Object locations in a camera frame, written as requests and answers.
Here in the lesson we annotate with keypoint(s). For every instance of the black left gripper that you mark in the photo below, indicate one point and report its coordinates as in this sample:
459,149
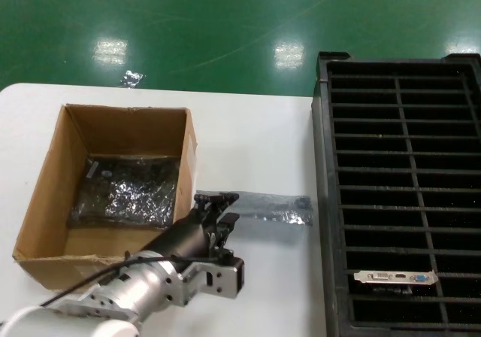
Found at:
180,239

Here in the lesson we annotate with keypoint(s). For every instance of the silver antistatic bag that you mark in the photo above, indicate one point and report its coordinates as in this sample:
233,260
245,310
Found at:
270,205

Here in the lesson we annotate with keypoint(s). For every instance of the graphics card with silver bracket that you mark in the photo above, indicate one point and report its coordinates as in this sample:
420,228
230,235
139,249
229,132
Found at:
376,277

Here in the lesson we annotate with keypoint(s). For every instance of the graphics card in antistatic bag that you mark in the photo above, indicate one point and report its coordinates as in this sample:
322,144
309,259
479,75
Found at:
124,198

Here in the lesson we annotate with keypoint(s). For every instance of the black slotted plastic container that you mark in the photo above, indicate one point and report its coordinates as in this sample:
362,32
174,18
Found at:
323,164

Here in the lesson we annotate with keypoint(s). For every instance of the brown cardboard box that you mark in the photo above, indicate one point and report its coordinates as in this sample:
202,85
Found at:
49,201

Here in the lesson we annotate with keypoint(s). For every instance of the crumpled foil scrap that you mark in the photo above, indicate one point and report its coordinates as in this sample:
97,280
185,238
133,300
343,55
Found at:
131,78

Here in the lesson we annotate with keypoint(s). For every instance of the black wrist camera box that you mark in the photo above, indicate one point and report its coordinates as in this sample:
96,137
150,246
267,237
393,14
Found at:
239,273

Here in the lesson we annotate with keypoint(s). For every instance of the silver camera mount bracket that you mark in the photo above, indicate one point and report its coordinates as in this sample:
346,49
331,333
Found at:
221,277

